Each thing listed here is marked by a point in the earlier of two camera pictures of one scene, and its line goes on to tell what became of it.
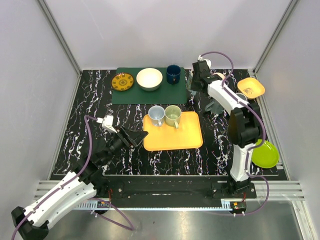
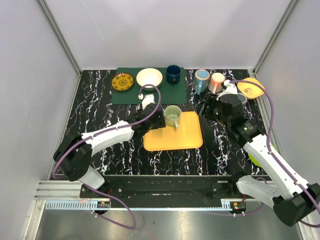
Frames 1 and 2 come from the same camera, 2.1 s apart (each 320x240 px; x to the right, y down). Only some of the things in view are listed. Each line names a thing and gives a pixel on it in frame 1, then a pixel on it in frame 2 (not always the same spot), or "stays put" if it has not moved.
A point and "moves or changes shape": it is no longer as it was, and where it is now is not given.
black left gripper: [128, 137] -> [160, 117]
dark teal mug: [241, 95] stays put
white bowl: [149, 79] stays put
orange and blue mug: [193, 92] moves or changes shape
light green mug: [173, 114] stays put
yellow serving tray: [189, 134] stays put
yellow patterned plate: [122, 82] stays put
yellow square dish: [251, 87] stays put
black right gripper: [193, 85] -> [209, 100]
